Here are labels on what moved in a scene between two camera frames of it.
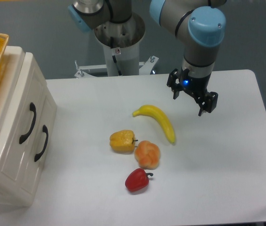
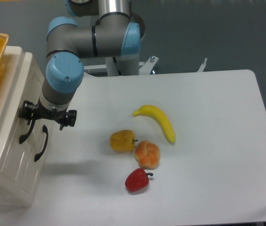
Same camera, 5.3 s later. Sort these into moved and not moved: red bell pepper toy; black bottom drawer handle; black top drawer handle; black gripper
Moved: black gripper
Not moved: red bell pepper toy; black bottom drawer handle; black top drawer handle
